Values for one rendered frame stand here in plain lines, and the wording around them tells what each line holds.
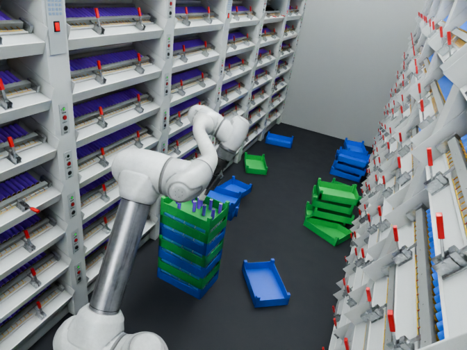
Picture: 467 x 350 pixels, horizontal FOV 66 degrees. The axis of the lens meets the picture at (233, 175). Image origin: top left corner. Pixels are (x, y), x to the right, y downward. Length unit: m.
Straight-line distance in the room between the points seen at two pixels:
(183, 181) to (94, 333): 0.55
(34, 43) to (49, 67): 0.10
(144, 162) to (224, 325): 1.13
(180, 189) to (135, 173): 0.17
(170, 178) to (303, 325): 1.29
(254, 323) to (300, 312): 0.29
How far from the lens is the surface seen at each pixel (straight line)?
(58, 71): 1.46
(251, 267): 2.35
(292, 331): 2.11
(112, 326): 1.31
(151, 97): 2.03
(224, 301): 2.16
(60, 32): 1.45
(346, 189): 2.99
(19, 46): 1.36
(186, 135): 2.55
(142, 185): 1.20
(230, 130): 1.66
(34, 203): 1.58
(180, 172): 1.16
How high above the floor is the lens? 1.59
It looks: 28 degrees down
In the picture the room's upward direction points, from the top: 9 degrees clockwise
